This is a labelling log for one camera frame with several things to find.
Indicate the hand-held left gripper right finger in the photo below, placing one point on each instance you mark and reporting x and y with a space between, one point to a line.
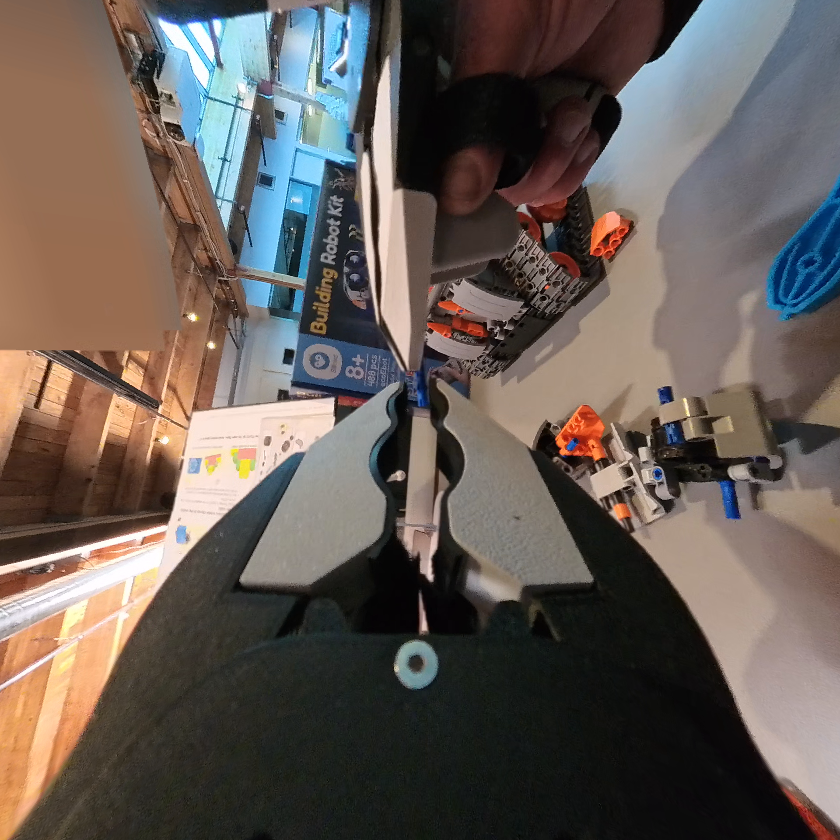
518 525

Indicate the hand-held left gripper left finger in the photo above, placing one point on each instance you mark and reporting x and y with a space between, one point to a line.
315 518

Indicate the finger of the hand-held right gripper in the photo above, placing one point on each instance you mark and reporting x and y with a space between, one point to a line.
366 216
403 262

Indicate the grey beam brick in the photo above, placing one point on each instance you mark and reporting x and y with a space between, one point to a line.
421 466

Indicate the black wheel brick assembly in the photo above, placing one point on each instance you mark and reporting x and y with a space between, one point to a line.
682 459

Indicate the person's right forearm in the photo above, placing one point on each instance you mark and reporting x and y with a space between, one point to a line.
676 19

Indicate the person's right hand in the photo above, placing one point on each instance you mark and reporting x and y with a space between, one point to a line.
538 39

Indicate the blue robot kit box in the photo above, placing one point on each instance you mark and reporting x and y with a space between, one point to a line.
334 275

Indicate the grey orange brick assembly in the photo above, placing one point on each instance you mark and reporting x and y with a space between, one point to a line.
581 430

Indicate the white instruction booklet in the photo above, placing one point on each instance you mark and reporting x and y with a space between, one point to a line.
223 446

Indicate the grey orange tracked toy robot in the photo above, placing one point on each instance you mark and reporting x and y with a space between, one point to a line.
551 275

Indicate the orange curved beam brick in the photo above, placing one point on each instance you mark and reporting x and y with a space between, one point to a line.
610 236

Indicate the blue brick separator tool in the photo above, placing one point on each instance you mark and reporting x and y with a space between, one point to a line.
807 262

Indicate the silver ventilation duct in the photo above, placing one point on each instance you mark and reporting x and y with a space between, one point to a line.
65 590

